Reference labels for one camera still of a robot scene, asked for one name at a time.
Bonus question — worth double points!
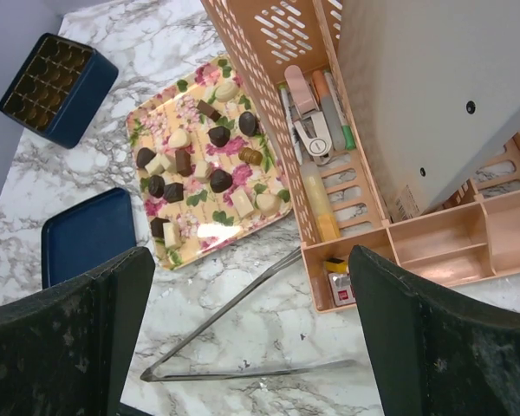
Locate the peach plastic desk organizer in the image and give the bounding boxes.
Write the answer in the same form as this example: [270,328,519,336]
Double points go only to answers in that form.
[204,1,520,313]

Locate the green marker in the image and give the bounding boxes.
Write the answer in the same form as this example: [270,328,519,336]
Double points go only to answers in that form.
[323,70,356,151]

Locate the blue box lid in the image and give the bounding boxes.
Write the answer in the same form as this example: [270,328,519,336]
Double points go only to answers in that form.
[41,187,137,289]

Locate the white pen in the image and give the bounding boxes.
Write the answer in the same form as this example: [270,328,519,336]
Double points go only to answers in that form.
[278,83,303,165]

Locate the dark leaf oval chocolate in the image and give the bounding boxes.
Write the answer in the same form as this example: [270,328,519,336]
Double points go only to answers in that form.
[147,175,165,198]

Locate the dark cube chocolate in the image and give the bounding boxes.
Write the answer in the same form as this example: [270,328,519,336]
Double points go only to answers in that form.
[150,217,170,239]

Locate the white heart chocolate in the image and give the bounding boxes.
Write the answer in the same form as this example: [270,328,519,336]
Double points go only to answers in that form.
[168,128,192,149]

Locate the white round chocolate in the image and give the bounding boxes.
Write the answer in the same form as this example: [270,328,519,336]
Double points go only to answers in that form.
[215,81,239,102]

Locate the white block chocolate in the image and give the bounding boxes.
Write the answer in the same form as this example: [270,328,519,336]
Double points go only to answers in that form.
[162,222,182,250]

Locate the red staples box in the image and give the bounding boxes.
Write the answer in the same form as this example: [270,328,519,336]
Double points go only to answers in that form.
[328,272,356,307]

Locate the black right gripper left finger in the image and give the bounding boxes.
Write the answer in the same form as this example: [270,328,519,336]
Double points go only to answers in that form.
[0,247,155,415]

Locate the white square chocolate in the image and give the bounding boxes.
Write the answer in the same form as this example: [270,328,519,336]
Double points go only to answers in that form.
[145,153,176,176]

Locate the dark heart chocolate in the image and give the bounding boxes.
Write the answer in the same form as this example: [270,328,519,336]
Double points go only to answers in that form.
[210,169,233,193]
[208,126,231,148]

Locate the dark round chocolate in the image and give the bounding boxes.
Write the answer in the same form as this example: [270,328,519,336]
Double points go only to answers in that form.
[136,147,156,169]

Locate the floral serving tray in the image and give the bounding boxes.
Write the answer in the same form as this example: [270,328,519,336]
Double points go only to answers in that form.
[126,55,292,270]

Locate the orange marker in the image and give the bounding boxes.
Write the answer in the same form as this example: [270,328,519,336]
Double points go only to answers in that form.
[311,70,330,103]

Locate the blue chocolate box with insert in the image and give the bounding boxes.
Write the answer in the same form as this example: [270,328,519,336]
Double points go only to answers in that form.
[0,33,119,149]

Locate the white oval chocolate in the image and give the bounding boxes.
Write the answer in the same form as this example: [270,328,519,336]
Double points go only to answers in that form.
[256,193,281,217]

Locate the milk brown bar chocolate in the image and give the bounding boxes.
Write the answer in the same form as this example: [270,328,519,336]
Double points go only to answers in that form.
[175,148,192,177]

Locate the glue stick with yellow cap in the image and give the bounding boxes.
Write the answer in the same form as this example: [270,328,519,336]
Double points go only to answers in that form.
[300,162,341,242]

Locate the pink handled scissors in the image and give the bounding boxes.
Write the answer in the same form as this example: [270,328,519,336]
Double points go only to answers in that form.
[284,65,334,166]

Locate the white rectangular chocolate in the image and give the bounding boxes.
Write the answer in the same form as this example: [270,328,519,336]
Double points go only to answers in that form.
[231,188,255,218]

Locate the dark square ridged chocolate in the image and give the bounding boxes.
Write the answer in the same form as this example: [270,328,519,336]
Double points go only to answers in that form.
[161,182,185,204]

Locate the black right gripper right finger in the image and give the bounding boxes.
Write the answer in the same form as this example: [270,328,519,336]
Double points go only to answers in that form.
[348,245,520,415]

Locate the grey board in organizer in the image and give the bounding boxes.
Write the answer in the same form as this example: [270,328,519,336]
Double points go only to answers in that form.
[337,1,520,221]

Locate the brown rectangular chocolate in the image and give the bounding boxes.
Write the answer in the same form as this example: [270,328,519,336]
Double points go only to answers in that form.
[197,100,221,122]

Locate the white cube chocolate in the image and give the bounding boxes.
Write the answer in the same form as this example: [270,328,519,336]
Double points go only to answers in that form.
[193,160,212,183]

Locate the gold barrel chocolate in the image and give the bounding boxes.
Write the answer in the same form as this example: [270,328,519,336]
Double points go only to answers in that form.
[238,146,263,166]

